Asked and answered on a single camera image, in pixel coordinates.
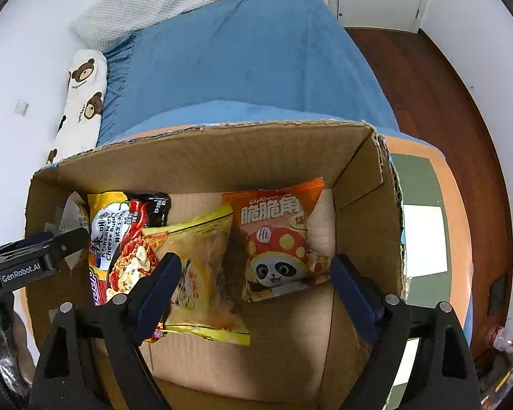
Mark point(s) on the bear print pillow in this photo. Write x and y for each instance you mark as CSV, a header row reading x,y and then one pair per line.
x,y
83,106

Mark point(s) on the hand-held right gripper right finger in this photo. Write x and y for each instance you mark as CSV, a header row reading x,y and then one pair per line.
x,y
355,301

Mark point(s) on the brown cardboard box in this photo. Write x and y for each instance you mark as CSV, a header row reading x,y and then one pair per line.
x,y
282,158

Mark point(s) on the white wall socket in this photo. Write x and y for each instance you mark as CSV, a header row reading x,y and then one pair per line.
x,y
22,107

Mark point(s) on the orange panda snack packet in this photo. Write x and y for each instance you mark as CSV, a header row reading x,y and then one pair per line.
x,y
273,230

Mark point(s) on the green checkered tablecloth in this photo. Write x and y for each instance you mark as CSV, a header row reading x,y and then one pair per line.
x,y
414,179

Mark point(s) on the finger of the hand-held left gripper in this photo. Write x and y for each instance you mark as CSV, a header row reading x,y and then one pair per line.
x,y
70,242

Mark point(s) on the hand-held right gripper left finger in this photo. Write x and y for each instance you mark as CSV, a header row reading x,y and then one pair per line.
x,y
160,299

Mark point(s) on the yellow bread snack packet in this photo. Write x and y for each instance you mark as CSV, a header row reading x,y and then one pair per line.
x,y
205,264

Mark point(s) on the grey white snack packet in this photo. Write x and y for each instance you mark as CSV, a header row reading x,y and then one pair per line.
x,y
75,213

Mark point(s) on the yellow red noodle packet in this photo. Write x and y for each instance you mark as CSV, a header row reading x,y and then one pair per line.
x,y
119,243

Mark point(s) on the blue bed sheet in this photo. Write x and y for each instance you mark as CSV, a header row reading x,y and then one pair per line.
x,y
239,64

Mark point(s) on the clear plastic bottle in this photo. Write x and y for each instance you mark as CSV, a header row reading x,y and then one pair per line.
x,y
502,338

